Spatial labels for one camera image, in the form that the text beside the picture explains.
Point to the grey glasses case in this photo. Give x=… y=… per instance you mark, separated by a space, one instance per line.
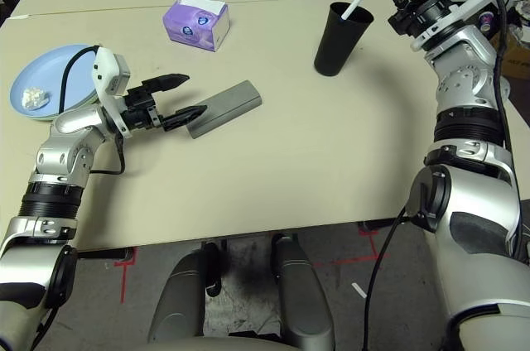
x=232 y=104

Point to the grey robot left leg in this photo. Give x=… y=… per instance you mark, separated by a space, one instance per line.
x=182 y=297

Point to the brown cardboard box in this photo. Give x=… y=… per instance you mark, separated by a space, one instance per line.
x=517 y=59

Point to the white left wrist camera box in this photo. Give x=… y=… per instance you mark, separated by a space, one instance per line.
x=105 y=69

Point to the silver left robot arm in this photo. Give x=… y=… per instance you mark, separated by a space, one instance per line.
x=70 y=123

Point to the black plastic cup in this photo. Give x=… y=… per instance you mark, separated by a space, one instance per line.
x=335 y=49

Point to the small purple white cup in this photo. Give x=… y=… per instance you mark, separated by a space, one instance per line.
x=488 y=22

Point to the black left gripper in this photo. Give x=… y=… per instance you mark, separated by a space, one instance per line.
x=138 y=109

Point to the blue plastic plate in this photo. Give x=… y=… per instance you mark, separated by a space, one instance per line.
x=49 y=69

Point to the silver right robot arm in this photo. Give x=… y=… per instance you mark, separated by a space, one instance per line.
x=468 y=90

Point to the grey robot right leg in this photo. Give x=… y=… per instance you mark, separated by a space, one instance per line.
x=302 y=297

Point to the purple tissue pack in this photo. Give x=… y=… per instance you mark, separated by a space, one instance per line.
x=190 y=24

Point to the grey robot leg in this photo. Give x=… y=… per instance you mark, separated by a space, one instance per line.
x=302 y=297
x=182 y=297

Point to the green plastic plate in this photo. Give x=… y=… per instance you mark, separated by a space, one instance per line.
x=89 y=104

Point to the white tissue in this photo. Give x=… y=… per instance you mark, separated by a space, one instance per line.
x=34 y=97

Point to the white tape strip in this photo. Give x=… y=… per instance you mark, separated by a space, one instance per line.
x=18 y=16

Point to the black table base bar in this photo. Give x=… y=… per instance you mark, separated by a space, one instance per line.
x=377 y=226
x=107 y=253

